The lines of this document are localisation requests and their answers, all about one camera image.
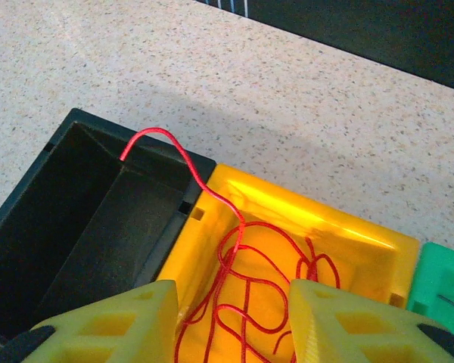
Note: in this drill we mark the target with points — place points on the right gripper yellow-green left finger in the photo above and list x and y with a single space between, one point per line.
109 332

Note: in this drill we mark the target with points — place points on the right gripper yellow-green right finger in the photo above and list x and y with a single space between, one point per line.
363 332

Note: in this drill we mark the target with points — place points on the yellow plastic bin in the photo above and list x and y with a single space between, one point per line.
363 261

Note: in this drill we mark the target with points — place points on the green plastic bin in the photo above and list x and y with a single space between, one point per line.
439 272

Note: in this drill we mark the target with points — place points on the black plastic bin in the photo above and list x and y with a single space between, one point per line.
79 211

